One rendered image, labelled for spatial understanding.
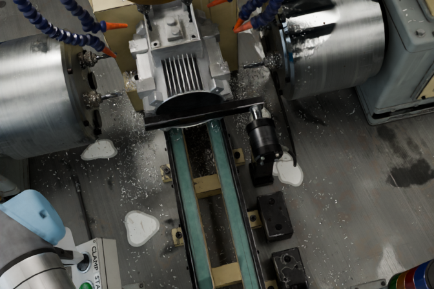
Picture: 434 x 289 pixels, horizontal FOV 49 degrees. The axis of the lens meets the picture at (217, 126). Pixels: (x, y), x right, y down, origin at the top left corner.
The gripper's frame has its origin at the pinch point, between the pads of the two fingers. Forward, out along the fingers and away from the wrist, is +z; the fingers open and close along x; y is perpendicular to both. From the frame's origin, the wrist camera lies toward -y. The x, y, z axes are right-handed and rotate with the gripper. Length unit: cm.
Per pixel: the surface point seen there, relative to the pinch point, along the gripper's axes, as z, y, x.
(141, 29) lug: 8.5, 45.2, -16.0
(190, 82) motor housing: 11.7, 29.5, -23.3
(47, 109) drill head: -4.7, 28.5, -0.9
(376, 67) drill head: 34, 26, -54
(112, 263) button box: 4.9, -1.1, -3.5
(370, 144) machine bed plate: 57, 18, -44
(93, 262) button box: 1.7, -0.6, -2.2
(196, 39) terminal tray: 8.7, 35.9, -28.2
